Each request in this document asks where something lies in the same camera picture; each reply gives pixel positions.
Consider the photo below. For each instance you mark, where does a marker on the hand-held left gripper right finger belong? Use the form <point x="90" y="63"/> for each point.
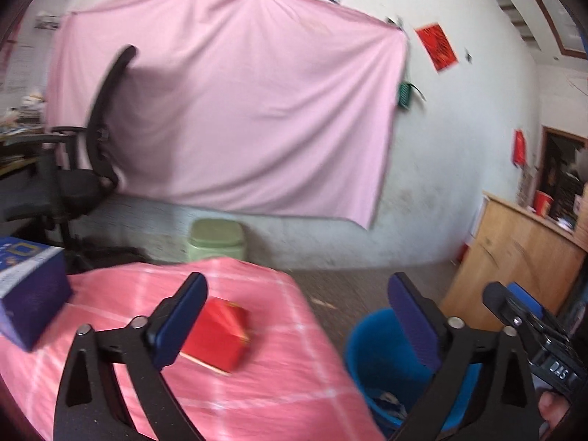
<point x="413" y="326"/>

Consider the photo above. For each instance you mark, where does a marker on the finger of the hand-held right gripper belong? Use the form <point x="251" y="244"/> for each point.
<point x="498" y="301"/>
<point x="528" y="303"/>

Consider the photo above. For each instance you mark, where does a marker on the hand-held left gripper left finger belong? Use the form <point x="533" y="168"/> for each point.
<point x="183" y="317"/>

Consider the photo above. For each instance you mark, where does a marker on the red cardboard box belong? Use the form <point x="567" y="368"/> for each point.
<point x="216" y="330"/>

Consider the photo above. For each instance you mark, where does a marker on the blue plastic bucket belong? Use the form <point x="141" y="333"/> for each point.
<point x="372" y="353"/>

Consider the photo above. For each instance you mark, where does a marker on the person's right hand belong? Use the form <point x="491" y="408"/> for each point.
<point x="556" y="411"/>

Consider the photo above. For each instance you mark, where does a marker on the wooden cabinet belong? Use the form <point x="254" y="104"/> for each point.
<point x="514" y="248"/>

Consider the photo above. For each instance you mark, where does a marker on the green plastic stool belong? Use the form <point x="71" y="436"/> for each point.
<point x="216" y="243"/>

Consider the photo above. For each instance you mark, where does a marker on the pink checked tablecloth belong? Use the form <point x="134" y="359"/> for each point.
<point x="275" y="330"/>

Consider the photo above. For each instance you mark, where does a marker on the red cup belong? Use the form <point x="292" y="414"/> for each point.
<point x="543" y="203"/>

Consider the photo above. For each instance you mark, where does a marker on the blue cardboard box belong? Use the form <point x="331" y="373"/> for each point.
<point x="32" y="303"/>

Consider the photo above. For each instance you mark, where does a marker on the black office chair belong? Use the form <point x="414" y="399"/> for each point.
<point x="99" y="124"/>

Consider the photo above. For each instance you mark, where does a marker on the wooden desk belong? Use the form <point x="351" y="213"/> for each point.
<point x="18" y="165"/>

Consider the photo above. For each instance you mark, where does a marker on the desk clutter pile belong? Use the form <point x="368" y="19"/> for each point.
<point x="23" y="115"/>

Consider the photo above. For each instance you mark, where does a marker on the wooden door frame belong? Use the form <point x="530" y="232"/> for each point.
<point x="544" y="156"/>

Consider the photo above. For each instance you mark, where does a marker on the red hanging wall ornament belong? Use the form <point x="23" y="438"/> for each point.
<point x="519" y="147"/>

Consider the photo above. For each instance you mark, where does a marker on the green wall basket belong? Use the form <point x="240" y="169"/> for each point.
<point x="404" y="95"/>

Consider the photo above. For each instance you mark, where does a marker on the pink wall cloth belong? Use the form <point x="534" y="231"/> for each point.
<point x="252" y="101"/>

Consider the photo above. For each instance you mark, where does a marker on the red paper wall poster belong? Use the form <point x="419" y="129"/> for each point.
<point x="436" y="48"/>

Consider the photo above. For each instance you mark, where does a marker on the small wall shelf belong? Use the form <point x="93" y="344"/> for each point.
<point x="48" y="20"/>

